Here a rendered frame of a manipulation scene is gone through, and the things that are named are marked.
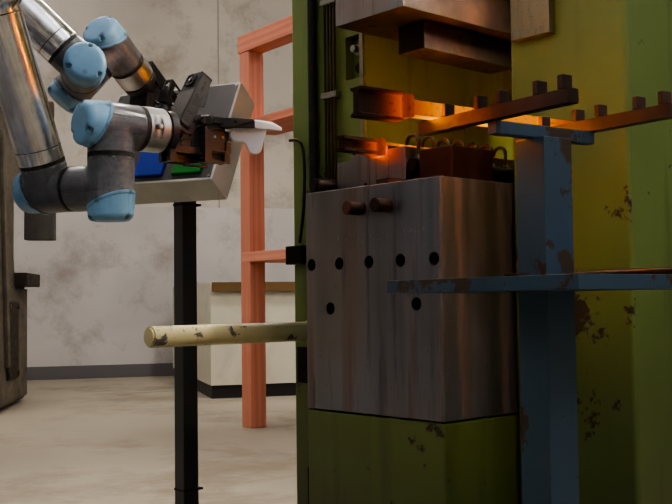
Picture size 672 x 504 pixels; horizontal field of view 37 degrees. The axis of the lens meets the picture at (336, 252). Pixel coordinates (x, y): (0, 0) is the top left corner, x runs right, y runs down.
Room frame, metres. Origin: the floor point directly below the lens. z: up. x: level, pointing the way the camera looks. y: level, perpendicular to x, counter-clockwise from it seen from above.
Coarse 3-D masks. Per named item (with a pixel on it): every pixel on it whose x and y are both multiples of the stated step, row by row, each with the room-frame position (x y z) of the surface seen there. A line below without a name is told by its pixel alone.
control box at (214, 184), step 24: (120, 96) 2.47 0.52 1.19; (216, 96) 2.34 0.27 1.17; (240, 96) 2.34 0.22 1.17; (240, 144) 2.33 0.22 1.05; (168, 168) 2.28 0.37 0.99; (216, 168) 2.23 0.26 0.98; (144, 192) 2.31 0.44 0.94; (168, 192) 2.29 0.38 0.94; (192, 192) 2.28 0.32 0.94; (216, 192) 2.26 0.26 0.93
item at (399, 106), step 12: (360, 96) 1.48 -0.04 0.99; (372, 96) 1.49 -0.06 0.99; (384, 96) 1.51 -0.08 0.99; (396, 96) 1.52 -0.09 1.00; (408, 96) 1.51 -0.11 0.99; (360, 108) 1.48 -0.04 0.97; (372, 108) 1.49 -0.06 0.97; (384, 108) 1.51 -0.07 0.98; (396, 108) 1.52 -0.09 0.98; (408, 108) 1.51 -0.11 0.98; (420, 108) 1.54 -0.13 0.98; (432, 108) 1.55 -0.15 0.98; (456, 108) 1.58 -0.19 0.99; (468, 108) 1.59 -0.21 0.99; (384, 120) 1.52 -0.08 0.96; (396, 120) 1.52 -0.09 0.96; (504, 120) 1.64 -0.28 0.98; (516, 120) 1.66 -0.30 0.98; (528, 120) 1.67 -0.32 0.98; (552, 120) 1.71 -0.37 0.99; (564, 120) 1.72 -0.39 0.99
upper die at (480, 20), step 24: (336, 0) 2.13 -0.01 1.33; (360, 0) 2.08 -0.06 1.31; (384, 0) 2.02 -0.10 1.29; (408, 0) 2.00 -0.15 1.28; (432, 0) 2.04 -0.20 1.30; (456, 0) 2.09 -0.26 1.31; (480, 0) 2.14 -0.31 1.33; (504, 0) 2.20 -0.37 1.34; (336, 24) 2.13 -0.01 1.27; (360, 24) 2.12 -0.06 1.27; (384, 24) 2.12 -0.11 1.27; (456, 24) 2.12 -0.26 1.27; (480, 24) 2.14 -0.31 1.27; (504, 24) 2.20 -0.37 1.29
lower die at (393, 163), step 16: (352, 160) 2.10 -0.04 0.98; (368, 160) 2.06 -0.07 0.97; (384, 160) 2.03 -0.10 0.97; (400, 160) 2.00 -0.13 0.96; (496, 160) 2.17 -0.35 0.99; (512, 160) 2.21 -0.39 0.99; (352, 176) 2.10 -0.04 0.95; (368, 176) 2.06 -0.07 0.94; (384, 176) 2.03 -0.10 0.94; (400, 176) 2.00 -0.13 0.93; (416, 176) 2.01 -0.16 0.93
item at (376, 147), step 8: (336, 136) 1.98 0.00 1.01; (344, 136) 1.96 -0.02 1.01; (352, 136) 1.98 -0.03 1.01; (344, 144) 1.97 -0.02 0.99; (352, 144) 1.99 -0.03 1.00; (360, 144) 2.00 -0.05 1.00; (368, 144) 2.02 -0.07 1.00; (376, 144) 2.03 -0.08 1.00; (384, 144) 2.02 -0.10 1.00; (392, 144) 2.05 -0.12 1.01; (400, 144) 2.06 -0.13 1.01; (344, 152) 2.00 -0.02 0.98; (352, 152) 2.00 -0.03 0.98; (360, 152) 2.00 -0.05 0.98; (368, 152) 2.00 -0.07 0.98; (376, 152) 2.02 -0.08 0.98; (384, 152) 2.02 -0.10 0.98
